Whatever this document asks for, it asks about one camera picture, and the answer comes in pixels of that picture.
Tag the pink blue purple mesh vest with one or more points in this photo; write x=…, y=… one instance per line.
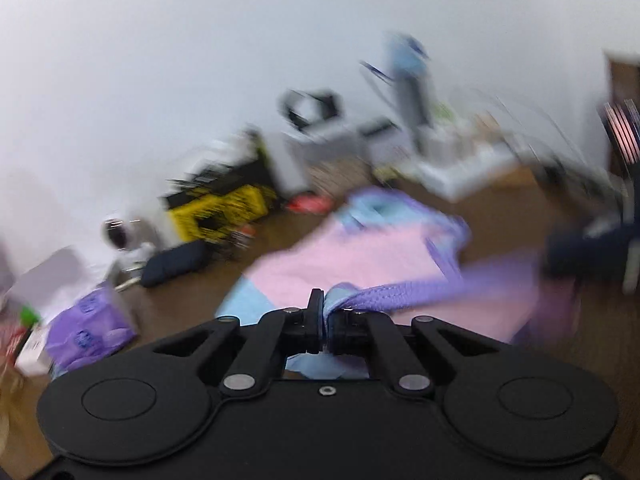
x=384, y=251

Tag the dark navy pouch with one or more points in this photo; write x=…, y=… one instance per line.
x=174, y=262

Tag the blue water bottle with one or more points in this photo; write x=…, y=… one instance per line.
x=404, y=85

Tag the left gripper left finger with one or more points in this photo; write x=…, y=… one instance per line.
x=267, y=345

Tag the red snack packet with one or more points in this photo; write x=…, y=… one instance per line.
x=309, y=204

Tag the white power strip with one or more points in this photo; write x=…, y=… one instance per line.
x=462, y=179

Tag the yellow black cardboard box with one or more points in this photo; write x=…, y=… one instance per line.
x=227, y=185

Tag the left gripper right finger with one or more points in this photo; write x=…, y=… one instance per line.
x=375, y=338

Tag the white security camera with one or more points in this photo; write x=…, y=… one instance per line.
x=133, y=239

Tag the purple tissue pack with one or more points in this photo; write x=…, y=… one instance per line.
x=93, y=328

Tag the smartphone on stand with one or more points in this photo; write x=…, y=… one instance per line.
x=621, y=123

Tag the clear container with lid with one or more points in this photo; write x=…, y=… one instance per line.
x=335, y=163

